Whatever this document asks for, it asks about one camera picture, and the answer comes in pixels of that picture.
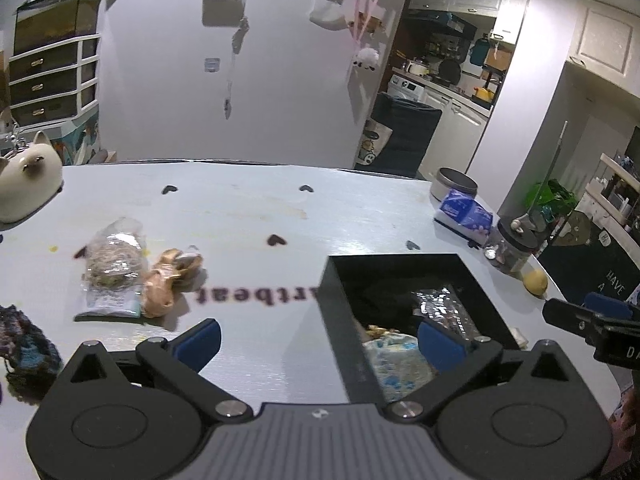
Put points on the thin grey pole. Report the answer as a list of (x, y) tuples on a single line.
[(555, 160)]

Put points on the white washing machine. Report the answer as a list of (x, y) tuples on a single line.
[(406, 87)]

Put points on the black printed floor mat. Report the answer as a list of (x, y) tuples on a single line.
[(590, 260)]

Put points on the white hanging bag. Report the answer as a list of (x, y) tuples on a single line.
[(325, 10)]

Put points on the white ceramic cat figure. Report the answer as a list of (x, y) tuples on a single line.
[(27, 182)]

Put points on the black frying pan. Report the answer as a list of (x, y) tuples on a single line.
[(450, 72)]

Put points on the glass fish tank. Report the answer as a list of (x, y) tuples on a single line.
[(55, 15)]

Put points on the brown cardboard box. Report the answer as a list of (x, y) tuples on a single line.
[(500, 57)]

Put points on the teal hanging bag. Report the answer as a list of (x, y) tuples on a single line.
[(477, 50)]

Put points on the dark crochet pouch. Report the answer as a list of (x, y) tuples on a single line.
[(27, 352)]

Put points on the round metal tin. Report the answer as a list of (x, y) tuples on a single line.
[(452, 186)]

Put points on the clear adhesive wall hook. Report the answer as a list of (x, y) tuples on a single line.
[(212, 64)]

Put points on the green plant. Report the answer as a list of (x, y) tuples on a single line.
[(547, 201)]

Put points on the yellow lemon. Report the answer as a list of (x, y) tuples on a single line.
[(535, 281)]

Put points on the white and blue snack packet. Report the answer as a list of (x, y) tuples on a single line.
[(395, 366)]

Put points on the white shelf unit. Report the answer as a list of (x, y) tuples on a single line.
[(617, 187)]

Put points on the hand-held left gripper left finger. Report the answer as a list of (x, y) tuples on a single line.
[(200, 344)]

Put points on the white tall cupboard door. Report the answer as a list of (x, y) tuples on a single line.
[(605, 35)]

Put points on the white sheep plush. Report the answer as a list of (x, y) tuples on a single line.
[(365, 57)]

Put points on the black fabric bin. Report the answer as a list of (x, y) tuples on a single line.
[(407, 132)]

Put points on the blue tissue pack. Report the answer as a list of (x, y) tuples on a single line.
[(462, 214)]

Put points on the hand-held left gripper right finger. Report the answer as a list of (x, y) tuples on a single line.
[(440, 349)]

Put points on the printed tote bag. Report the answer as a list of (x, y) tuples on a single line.
[(374, 146)]

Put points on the white kitchen wall cabinets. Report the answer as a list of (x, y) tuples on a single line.
[(465, 2)]

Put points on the black box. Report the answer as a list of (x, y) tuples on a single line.
[(345, 320)]

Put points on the black range hood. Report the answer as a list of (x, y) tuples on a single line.
[(440, 21)]

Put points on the white kitchen base cabinets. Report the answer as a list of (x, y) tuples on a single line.
[(457, 127)]

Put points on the shiny dark foil packet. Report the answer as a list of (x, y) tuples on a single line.
[(442, 307)]

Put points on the white cooking pot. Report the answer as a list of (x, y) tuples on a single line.
[(417, 66)]

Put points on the white plastic drawer unit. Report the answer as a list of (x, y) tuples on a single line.
[(50, 82)]

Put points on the colourful printed storage box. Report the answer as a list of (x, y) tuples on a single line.
[(80, 142)]

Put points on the glass jar with black lid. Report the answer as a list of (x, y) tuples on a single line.
[(515, 251)]

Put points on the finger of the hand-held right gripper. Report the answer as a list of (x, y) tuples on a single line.
[(606, 305), (570, 314)]

